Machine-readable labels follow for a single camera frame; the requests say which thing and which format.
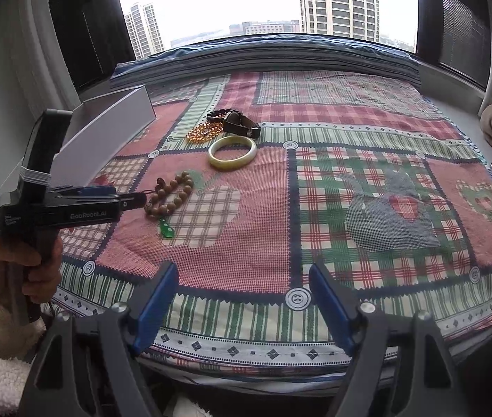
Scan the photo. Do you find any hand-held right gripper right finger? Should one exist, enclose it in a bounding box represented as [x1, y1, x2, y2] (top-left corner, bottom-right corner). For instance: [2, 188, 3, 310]
[309, 263, 468, 417]

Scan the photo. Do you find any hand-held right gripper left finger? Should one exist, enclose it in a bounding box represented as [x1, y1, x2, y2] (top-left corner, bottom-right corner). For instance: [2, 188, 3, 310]
[18, 261, 180, 417]

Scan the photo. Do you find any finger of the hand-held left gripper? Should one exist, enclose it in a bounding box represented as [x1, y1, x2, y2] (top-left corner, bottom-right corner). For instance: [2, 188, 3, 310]
[48, 185, 117, 199]
[120, 193, 148, 213]

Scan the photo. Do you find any wooden bead bracelet green pendant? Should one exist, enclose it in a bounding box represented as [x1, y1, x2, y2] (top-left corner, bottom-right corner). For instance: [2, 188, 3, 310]
[144, 172, 195, 240]

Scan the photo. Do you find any white drawer with wooden bottom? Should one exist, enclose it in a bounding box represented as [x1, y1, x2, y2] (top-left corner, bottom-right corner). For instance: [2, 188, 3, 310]
[50, 84, 157, 192]

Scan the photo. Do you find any person's left hand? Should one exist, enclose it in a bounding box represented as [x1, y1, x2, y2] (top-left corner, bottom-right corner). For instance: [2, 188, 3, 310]
[0, 235, 63, 310]

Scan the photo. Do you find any pale jade bangle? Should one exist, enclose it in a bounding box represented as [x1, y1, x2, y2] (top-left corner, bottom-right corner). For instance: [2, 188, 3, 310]
[208, 136, 257, 170]

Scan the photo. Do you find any plaid patchwork blanket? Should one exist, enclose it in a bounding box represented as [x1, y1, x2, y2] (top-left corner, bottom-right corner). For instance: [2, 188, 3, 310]
[50, 71, 492, 374]

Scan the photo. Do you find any slim apartment tower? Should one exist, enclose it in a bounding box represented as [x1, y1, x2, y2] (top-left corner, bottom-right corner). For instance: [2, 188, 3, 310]
[124, 2, 166, 59]

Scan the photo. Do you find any blue folded mat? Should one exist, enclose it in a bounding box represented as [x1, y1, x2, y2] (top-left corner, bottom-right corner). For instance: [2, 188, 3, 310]
[110, 43, 420, 92]

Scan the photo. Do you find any low wide building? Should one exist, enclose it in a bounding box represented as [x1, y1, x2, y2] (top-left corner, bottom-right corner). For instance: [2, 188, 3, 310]
[244, 19, 301, 35]

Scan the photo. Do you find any tall apartment tower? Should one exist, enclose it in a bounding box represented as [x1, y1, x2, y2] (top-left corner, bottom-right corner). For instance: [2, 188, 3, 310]
[298, 0, 380, 42]

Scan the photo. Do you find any amber bead bracelet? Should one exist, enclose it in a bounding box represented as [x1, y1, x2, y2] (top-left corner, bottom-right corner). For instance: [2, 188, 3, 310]
[186, 122, 225, 143]

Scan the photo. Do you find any dark bead bracelet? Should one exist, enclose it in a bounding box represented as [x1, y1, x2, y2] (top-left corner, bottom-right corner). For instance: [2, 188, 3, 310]
[205, 108, 233, 124]

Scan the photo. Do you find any dark window frame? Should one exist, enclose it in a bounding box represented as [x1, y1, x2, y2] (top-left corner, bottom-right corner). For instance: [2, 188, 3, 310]
[415, 0, 492, 90]
[46, 0, 138, 90]

